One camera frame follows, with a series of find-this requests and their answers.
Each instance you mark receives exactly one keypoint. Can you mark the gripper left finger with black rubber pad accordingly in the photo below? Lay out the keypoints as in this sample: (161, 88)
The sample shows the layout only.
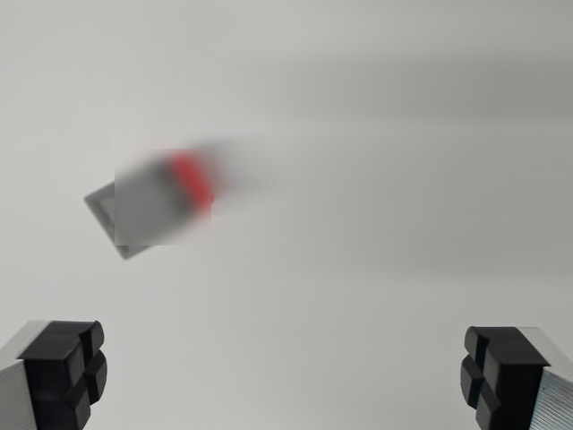
(49, 372)

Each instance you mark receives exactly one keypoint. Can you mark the gripper right finger with black rubber pad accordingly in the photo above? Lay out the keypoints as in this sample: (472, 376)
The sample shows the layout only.
(510, 376)

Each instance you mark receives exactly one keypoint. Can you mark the grey embossed rubber cube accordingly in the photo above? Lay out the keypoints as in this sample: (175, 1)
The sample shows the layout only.
(143, 206)

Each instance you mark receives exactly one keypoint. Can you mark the red rubber cube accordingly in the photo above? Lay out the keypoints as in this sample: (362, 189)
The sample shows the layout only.
(192, 179)

